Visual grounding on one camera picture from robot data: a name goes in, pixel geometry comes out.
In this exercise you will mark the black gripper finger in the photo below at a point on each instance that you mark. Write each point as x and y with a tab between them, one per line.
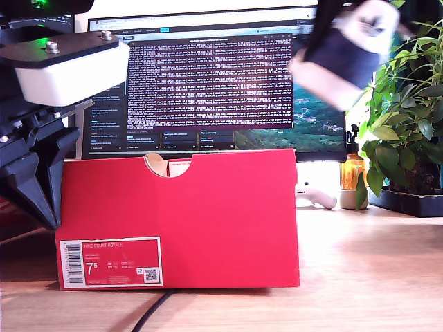
57	148
325	17
27	186
407	27

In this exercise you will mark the blue sneaker white sole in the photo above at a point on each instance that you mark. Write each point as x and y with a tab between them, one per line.
346	58

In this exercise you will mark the red shoebox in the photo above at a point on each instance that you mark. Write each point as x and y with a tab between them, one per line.
190	224

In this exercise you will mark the green leafy plant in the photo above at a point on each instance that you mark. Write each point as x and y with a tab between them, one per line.
408	114

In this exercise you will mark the wide computer monitor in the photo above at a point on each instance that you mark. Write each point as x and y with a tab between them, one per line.
207	86

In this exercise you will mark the amber pump bottle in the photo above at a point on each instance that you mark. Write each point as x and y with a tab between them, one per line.
351	173

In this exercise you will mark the black planter tray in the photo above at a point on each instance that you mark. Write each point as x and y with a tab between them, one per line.
408	204

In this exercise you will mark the small white pot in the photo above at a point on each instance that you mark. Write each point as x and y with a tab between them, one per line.
347	200

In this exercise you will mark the white game controller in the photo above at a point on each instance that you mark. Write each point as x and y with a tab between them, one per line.
322	200

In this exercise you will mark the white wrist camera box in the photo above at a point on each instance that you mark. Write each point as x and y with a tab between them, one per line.
76	79

